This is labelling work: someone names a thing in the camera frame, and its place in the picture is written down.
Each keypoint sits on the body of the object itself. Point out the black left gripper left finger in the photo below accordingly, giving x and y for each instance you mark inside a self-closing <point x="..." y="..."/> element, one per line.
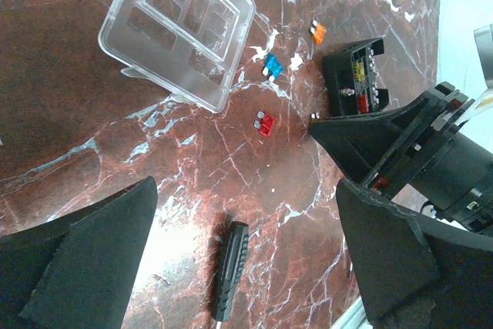
<point x="78" y="271"/>

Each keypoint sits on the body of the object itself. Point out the black handle screwdriver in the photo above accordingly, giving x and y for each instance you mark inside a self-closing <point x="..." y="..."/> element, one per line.
<point x="232" y="258"/>

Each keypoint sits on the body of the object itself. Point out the clear plastic fuse box lid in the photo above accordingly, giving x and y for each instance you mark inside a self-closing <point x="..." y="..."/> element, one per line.
<point x="190" y="47"/>

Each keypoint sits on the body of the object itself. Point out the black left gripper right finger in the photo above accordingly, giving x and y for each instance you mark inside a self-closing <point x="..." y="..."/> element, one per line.
<point x="413" y="271"/>

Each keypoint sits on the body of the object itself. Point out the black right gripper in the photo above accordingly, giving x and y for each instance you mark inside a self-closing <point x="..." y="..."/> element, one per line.
<point x="418" y="145"/>

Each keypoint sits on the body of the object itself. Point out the orange blade fuse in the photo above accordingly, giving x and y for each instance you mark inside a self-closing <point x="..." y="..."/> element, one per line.
<point x="317" y="31"/>

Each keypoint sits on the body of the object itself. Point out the blue blade fuse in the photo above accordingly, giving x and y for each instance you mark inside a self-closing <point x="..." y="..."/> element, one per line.
<point x="272" y="67"/>

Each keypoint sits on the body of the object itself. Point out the yellow fuse in box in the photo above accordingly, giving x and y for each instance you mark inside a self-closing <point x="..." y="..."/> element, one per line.
<point x="359" y="72"/>

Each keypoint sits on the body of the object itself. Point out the red blade fuse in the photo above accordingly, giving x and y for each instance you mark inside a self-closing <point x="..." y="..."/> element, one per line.
<point x="263" y="123"/>

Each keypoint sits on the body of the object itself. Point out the black fuse box base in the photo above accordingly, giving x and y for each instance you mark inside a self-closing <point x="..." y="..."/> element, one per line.
<point x="350" y="76"/>

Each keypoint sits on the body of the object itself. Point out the red fuse in box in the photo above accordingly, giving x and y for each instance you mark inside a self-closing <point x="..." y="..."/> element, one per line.
<point x="362" y="103"/>

